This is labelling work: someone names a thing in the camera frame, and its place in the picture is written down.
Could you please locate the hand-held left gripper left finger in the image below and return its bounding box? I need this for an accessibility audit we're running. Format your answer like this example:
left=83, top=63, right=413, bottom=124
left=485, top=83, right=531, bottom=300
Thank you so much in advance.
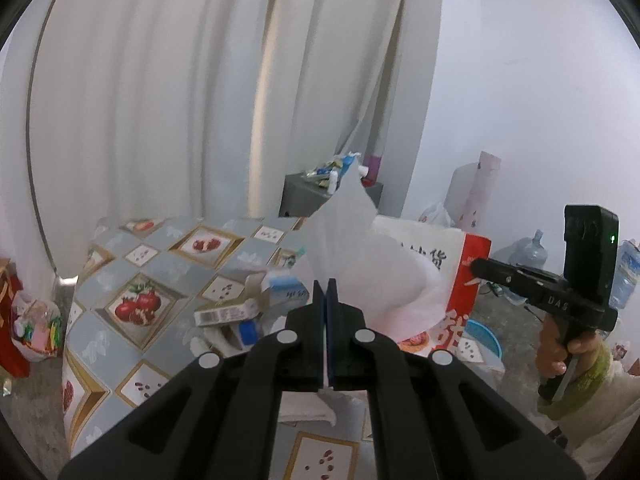
left=59, top=280, right=326, bottom=480

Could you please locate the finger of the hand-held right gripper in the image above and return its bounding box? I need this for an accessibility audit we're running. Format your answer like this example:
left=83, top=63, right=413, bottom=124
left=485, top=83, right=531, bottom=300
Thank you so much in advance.
left=470, top=257, right=516, bottom=292

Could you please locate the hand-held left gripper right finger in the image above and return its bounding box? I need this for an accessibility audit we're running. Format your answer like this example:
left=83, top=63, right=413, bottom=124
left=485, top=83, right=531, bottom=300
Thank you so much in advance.
left=325, top=279, right=586, bottom=480

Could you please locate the red white paper bag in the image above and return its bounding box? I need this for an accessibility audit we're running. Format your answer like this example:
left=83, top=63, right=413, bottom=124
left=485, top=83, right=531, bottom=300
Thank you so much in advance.
left=375, top=215, right=493, bottom=361

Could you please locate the person's right hand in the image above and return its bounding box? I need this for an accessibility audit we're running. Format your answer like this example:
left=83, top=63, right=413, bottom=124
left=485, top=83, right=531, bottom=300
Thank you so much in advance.
left=535, top=320, right=598, bottom=377

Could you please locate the clear water bottle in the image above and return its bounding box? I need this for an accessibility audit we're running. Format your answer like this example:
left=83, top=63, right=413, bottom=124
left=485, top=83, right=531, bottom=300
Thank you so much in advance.
left=609, top=240, right=640, bottom=311

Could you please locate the large water jug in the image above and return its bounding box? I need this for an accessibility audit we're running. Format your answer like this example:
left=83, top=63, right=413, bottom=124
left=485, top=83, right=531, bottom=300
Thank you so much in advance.
left=509, top=230, right=549, bottom=270

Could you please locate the blue white carton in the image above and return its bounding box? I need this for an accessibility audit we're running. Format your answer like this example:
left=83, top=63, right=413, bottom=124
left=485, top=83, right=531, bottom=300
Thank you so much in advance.
left=260, top=269, right=311, bottom=313

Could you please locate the small blue white box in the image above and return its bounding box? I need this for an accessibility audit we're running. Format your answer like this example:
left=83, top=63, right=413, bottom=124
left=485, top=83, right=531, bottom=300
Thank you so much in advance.
left=220, top=319, right=262, bottom=356

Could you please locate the blue plastic basin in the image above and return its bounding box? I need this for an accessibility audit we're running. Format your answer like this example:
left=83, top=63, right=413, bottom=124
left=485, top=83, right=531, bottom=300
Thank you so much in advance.
left=464, top=320, right=503, bottom=361

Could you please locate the white folded tissue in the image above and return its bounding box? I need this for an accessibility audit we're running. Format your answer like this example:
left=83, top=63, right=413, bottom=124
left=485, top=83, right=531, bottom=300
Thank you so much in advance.
left=279, top=390, right=336, bottom=427

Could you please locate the white printed plastic bag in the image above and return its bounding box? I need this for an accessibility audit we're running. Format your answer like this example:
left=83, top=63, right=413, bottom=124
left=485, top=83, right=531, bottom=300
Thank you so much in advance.
left=417, top=202, right=457, bottom=228

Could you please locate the white barcode box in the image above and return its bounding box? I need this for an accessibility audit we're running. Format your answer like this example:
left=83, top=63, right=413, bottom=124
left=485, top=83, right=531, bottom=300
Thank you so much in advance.
left=194, top=297, right=262, bottom=329

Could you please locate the pink patterned roll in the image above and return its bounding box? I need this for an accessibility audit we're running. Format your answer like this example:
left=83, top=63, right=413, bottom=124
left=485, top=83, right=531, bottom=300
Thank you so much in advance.
left=450, top=151, right=502, bottom=233

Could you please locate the grey cabinet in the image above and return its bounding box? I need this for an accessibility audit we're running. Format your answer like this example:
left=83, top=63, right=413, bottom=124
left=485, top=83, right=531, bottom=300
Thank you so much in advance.
left=279, top=172, right=385, bottom=218

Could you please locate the purple box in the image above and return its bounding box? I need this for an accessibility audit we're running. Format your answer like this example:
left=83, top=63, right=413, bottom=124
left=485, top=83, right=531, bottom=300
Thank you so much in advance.
left=362, top=155, right=384, bottom=184

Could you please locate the colourful toiletry tube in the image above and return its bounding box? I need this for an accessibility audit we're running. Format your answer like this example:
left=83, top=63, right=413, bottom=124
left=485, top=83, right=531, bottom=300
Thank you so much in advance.
left=304, top=162, right=335, bottom=182

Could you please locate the fruit print tablecloth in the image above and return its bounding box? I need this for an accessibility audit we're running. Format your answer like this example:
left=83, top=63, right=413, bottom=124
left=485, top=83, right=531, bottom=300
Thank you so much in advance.
left=61, top=216, right=503, bottom=480

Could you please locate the clear bag of colourful items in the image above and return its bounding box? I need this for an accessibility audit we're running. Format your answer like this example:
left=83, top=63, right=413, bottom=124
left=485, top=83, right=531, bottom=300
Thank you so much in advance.
left=11, top=296, right=65, bottom=362

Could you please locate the red gift bag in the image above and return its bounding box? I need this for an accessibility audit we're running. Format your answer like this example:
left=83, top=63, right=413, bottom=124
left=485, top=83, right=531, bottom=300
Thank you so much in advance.
left=0, top=258, right=31, bottom=380

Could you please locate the white curtain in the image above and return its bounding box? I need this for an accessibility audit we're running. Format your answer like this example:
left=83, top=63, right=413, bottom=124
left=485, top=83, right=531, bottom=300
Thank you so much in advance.
left=27, top=0, right=446, bottom=271

